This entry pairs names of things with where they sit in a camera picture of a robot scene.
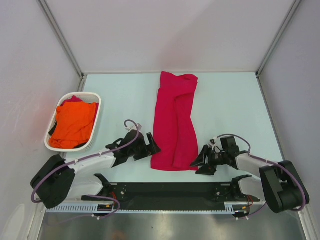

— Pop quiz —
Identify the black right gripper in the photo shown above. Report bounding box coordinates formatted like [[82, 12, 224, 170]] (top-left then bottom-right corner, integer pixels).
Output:
[[190, 145, 228, 176]]

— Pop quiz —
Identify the crimson red t-shirt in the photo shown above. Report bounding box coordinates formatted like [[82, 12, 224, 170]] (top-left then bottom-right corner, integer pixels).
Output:
[[151, 71, 199, 171]]

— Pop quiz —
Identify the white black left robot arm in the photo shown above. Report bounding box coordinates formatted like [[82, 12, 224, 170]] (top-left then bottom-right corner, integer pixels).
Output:
[[30, 130, 161, 209]]

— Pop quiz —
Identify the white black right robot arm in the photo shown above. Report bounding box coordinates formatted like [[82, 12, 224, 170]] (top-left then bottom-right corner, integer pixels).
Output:
[[190, 134, 310, 213]]

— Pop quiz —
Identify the orange t-shirt in basket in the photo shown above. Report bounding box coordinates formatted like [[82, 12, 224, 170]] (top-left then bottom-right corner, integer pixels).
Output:
[[49, 101, 99, 150]]

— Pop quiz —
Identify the white plastic laundry basket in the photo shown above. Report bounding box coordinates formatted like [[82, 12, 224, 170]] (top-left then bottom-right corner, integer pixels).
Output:
[[44, 92, 102, 153]]

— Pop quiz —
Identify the dark red shirt in basket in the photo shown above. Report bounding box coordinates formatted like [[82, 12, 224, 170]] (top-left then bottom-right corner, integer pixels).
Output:
[[60, 95, 83, 107]]

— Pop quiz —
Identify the black garment in basket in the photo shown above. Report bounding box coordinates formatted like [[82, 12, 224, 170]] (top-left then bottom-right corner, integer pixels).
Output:
[[48, 121, 58, 136]]

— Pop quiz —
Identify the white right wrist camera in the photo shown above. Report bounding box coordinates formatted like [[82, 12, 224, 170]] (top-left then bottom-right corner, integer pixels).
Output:
[[208, 138, 217, 149]]

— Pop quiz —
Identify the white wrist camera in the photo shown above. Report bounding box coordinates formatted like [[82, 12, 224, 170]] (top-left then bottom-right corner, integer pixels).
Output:
[[125, 123, 142, 132], [208, 138, 217, 149]]

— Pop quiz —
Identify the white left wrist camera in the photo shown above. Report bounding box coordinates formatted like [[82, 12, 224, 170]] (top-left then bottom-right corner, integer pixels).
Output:
[[125, 123, 142, 132]]

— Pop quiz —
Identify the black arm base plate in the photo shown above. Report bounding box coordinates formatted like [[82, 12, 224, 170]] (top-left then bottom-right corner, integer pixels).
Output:
[[98, 182, 248, 212]]

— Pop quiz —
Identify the aluminium frame rail front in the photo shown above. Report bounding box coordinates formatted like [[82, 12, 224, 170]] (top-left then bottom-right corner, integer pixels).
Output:
[[35, 182, 309, 208]]

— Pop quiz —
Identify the white slotted cable duct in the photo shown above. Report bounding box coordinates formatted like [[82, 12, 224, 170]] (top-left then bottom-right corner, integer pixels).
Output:
[[46, 202, 118, 213]]

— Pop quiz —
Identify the aluminium corner post left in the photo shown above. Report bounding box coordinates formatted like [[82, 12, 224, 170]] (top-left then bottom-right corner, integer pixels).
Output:
[[36, 0, 84, 79]]

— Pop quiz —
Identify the aluminium corner post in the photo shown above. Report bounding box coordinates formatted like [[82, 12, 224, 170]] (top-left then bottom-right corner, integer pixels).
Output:
[[255, 0, 303, 76], [36, 0, 84, 79]]

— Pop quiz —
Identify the aluminium corner post right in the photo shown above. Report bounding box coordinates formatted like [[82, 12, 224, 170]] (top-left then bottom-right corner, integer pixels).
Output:
[[255, 0, 303, 76]]

